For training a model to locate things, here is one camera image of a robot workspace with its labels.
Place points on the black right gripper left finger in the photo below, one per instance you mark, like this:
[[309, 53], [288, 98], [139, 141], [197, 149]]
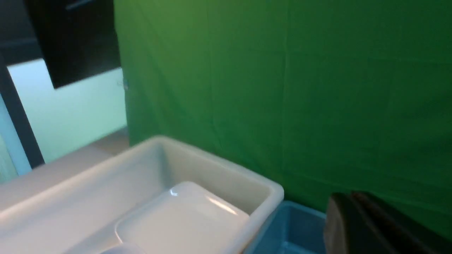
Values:
[[348, 230]]

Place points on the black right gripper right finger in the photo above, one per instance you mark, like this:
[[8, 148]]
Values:
[[404, 234]]

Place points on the blue plastic bin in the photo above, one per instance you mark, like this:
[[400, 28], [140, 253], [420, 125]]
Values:
[[291, 229]]

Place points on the green backdrop cloth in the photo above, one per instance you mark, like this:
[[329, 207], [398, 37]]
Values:
[[320, 96]]

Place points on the stack of white square plates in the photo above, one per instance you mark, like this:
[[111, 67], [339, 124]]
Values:
[[187, 219]]

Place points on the large white plastic bin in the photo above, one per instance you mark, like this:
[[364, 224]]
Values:
[[78, 214]]

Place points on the black wall panel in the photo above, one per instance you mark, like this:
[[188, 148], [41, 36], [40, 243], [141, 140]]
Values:
[[77, 38]]

